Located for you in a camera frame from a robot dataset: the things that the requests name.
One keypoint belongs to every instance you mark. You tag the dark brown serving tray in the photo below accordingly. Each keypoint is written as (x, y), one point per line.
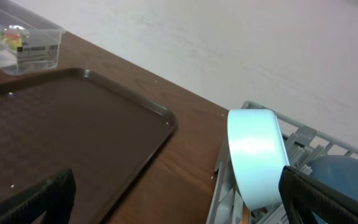
(77, 119)

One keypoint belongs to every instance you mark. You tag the light blue rice bowl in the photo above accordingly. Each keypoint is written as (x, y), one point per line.
(258, 155)

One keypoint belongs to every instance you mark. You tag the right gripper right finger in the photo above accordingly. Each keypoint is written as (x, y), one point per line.
(304, 198)

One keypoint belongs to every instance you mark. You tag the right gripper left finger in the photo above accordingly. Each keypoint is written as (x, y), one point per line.
(53, 198)

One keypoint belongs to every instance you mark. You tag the grey dishwasher rack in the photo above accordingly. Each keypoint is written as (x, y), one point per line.
(303, 145)

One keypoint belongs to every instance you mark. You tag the green foil snack wrapper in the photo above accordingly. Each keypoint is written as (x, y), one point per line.
(14, 37)

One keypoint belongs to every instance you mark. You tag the blue plate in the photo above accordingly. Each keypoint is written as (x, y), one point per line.
(338, 172)

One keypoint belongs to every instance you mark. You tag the clear plastic bin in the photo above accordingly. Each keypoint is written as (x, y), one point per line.
(28, 42)

